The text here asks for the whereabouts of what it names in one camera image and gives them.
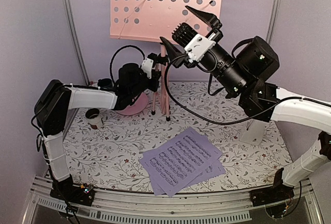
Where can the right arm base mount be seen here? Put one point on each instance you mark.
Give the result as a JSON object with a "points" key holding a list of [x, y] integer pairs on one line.
{"points": [[272, 194]]}

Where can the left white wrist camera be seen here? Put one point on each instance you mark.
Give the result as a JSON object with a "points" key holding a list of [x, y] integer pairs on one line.
{"points": [[147, 66]]}

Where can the dark blue mug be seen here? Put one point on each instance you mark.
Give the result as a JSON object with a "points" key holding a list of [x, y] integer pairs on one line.
{"points": [[105, 84]]}

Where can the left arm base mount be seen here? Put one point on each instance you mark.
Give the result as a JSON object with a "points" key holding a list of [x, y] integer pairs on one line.
{"points": [[67, 190]]}

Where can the white metronome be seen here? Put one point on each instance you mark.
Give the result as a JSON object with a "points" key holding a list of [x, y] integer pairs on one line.
{"points": [[252, 132]]}

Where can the pink plate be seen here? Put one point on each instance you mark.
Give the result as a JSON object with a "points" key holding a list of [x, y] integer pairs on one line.
{"points": [[136, 108]]}

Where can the paper coffee cup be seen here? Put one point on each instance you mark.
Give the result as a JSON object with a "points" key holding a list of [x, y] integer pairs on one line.
{"points": [[94, 118]]}

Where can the right aluminium frame post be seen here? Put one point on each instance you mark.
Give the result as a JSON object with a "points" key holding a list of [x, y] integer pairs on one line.
{"points": [[272, 20]]}

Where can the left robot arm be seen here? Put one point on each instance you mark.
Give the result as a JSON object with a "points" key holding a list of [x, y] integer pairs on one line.
{"points": [[50, 111]]}

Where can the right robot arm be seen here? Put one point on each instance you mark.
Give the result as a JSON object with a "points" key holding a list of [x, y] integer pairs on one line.
{"points": [[244, 74]]}

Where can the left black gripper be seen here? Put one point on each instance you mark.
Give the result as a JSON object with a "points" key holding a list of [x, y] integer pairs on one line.
{"points": [[154, 87]]}

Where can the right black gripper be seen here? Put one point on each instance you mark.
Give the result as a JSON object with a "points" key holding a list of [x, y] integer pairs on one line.
{"points": [[211, 19]]}

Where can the aluminium frame post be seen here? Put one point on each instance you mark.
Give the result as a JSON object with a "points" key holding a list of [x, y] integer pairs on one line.
{"points": [[75, 40], [272, 20]]}

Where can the pink music stand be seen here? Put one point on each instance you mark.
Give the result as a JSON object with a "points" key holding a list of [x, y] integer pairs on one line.
{"points": [[148, 20]]}

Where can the left aluminium frame post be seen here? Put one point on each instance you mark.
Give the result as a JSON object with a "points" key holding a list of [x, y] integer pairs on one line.
{"points": [[75, 40]]}

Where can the front aluminium rail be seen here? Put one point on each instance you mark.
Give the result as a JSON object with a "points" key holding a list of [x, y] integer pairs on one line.
{"points": [[113, 206]]}

